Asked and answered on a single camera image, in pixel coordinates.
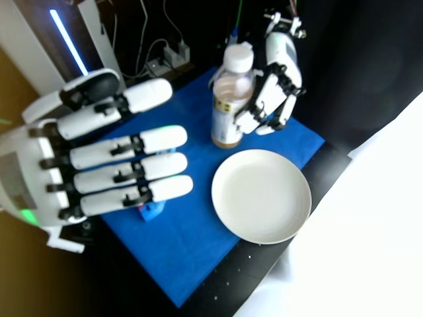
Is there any white cable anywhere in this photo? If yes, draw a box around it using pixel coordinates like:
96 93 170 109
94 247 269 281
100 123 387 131
122 0 149 80
163 0 186 46

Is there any dark curtain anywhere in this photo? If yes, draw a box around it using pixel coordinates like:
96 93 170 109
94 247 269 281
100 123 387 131
297 0 423 156

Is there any white tower with blue light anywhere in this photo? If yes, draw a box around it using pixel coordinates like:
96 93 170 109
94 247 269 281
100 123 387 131
0 0 126 96

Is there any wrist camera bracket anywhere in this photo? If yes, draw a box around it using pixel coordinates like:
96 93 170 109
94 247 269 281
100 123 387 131
46 217 95 254

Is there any orange vitamin drink bottle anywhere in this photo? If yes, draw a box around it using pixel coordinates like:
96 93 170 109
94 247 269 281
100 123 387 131
208 44 257 150

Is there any green cable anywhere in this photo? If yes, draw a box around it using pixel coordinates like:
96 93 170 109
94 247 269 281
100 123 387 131
235 0 244 31

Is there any round white plate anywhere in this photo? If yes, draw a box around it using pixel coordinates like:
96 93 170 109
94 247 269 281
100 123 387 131
211 149 313 246

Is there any blue cloth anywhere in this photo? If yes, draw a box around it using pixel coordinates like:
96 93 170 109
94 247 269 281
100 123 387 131
98 67 327 308

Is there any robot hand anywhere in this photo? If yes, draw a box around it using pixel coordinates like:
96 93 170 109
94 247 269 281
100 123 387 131
233 31 307 137
0 68 194 228

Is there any white power strip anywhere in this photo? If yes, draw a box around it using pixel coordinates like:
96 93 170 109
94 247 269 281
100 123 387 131
145 41 192 72

